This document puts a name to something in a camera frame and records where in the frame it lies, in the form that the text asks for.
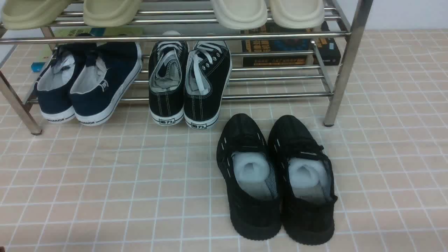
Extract navy canvas shoe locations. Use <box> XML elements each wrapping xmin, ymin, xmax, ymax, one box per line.
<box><xmin>34</xmin><ymin>43</ymin><xmax>96</xmax><ymax>124</ymax></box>
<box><xmin>69</xmin><ymin>42</ymin><xmax>143</xmax><ymax>126</ymax></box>

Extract silver metal shoe rack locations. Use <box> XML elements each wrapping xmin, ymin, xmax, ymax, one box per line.
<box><xmin>1</xmin><ymin>0</ymin><xmax>373</xmax><ymax>135</ymax></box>

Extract black knit shoe left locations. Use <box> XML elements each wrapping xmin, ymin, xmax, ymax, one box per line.
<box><xmin>216</xmin><ymin>113</ymin><xmax>281</xmax><ymax>240</ymax></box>

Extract black knit shoe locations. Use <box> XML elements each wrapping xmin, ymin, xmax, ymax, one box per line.
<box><xmin>268</xmin><ymin>115</ymin><xmax>338</xmax><ymax>245</ymax></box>
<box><xmin>216</xmin><ymin>113</ymin><xmax>281</xmax><ymax>240</ymax></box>

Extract black canvas sneaker right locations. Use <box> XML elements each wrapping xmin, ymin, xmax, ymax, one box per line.
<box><xmin>184</xmin><ymin>40</ymin><xmax>232</xmax><ymax>130</ymax></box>

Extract black canvas sneaker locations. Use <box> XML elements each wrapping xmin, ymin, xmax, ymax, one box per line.
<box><xmin>148</xmin><ymin>41</ymin><xmax>189</xmax><ymax>126</ymax></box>
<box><xmin>184</xmin><ymin>40</ymin><xmax>232</xmax><ymax>130</ymax></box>

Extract black and orange book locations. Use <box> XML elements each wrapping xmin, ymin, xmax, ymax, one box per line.
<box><xmin>241</xmin><ymin>38</ymin><xmax>341</xmax><ymax>67</ymax></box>

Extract black canvas sneaker left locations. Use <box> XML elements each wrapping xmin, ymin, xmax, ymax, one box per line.
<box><xmin>148</xmin><ymin>41</ymin><xmax>189</xmax><ymax>126</ymax></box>

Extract black knit shoe right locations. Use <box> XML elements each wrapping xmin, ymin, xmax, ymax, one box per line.
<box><xmin>268</xmin><ymin>115</ymin><xmax>338</xmax><ymax>245</ymax></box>

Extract cream slipper left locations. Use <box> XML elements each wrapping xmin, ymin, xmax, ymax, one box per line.
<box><xmin>211</xmin><ymin>0</ymin><xmax>268</xmax><ymax>30</ymax></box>

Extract cream slipper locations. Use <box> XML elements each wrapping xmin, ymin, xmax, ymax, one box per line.
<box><xmin>270</xmin><ymin>0</ymin><xmax>325</xmax><ymax>29</ymax></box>
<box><xmin>211</xmin><ymin>0</ymin><xmax>268</xmax><ymax>30</ymax></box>

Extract cream slipper right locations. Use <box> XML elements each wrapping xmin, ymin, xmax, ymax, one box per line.
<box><xmin>270</xmin><ymin>0</ymin><xmax>325</xmax><ymax>29</ymax></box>

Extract green and blue book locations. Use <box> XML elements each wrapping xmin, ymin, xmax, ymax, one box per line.
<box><xmin>30</xmin><ymin>27</ymin><xmax>144</xmax><ymax>73</ymax></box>

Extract olive green slipper right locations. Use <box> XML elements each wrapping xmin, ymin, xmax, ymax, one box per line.
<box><xmin>83</xmin><ymin>0</ymin><xmax>142</xmax><ymax>27</ymax></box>

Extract olive green slipper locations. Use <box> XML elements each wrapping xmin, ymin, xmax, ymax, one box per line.
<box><xmin>1</xmin><ymin>0</ymin><xmax>73</xmax><ymax>30</ymax></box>
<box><xmin>83</xmin><ymin>0</ymin><xmax>142</xmax><ymax>27</ymax></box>

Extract olive green slipper left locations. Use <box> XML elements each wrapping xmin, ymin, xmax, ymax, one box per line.
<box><xmin>1</xmin><ymin>0</ymin><xmax>73</xmax><ymax>30</ymax></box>

